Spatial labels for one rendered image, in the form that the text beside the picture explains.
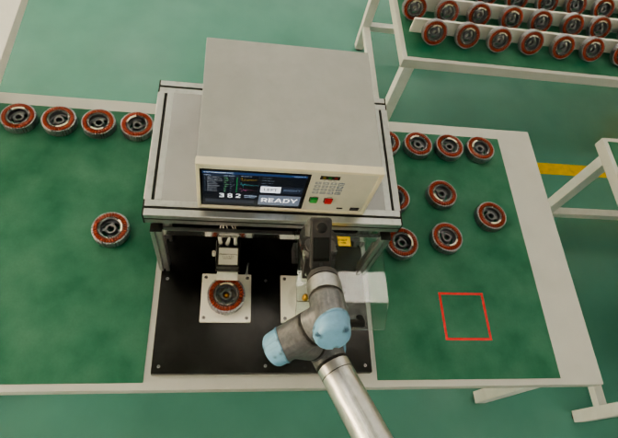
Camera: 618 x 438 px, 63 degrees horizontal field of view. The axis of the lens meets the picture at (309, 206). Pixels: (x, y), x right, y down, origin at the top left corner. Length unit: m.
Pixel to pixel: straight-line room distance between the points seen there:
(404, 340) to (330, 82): 0.84
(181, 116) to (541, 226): 1.36
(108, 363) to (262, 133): 0.80
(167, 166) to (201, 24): 2.09
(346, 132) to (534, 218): 1.05
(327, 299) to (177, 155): 0.61
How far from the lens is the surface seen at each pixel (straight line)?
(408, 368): 1.65
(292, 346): 1.04
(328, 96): 1.29
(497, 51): 2.54
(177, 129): 1.44
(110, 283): 1.64
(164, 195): 1.33
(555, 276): 2.01
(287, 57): 1.36
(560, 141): 3.54
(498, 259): 1.91
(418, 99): 3.25
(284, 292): 1.58
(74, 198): 1.79
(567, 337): 1.94
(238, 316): 1.55
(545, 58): 2.68
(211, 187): 1.22
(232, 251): 1.47
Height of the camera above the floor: 2.27
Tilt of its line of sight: 60 degrees down
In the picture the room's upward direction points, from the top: 19 degrees clockwise
